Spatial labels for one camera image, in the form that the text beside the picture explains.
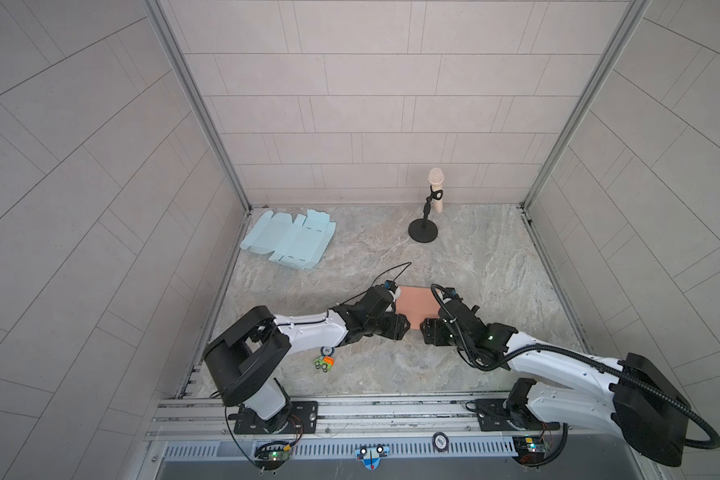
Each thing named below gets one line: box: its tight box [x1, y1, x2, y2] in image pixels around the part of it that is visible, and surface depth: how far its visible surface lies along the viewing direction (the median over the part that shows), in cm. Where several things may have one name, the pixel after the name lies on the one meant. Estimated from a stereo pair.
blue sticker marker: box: [355, 446, 391, 471], surface depth 67 cm
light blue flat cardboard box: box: [240, 209, 336, 269], surface depth 110 cm
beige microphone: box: [428, 167, 445, 213], surface depth 91 cm
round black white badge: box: [432, 431, 449, 453], surface depth 69 cm
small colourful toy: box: [314, 356, 335, 373], surface depth 79 cm
